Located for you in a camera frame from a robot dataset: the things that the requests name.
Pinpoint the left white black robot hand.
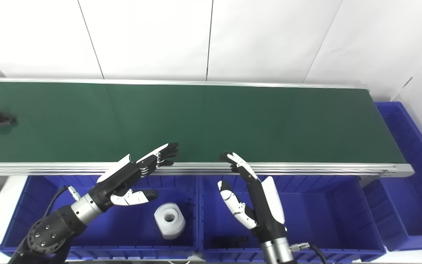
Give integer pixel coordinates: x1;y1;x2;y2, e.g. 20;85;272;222
89;143;179;213

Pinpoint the blue plastic bin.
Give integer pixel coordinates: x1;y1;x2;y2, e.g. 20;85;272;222
199;175;386;263
363;102;422;252
0;175;200;259

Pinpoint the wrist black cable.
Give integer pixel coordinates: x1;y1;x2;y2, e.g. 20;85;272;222
290;242;327;264
44;185;82;217

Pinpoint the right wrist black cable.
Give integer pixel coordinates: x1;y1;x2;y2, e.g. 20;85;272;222
290;242;327;264

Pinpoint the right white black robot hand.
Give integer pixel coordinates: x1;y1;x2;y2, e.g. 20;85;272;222
218;151;288;241

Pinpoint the green conveyor belt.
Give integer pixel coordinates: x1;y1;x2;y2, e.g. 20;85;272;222
0;81;406;164
0;77;415;179

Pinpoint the flat black part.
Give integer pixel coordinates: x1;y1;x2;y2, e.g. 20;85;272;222
211;236;249;248

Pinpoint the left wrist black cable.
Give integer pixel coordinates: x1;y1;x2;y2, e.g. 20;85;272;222
44;185;82;217

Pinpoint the white plastic cylinder part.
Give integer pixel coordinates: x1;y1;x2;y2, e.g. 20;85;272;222
154;203;186;240

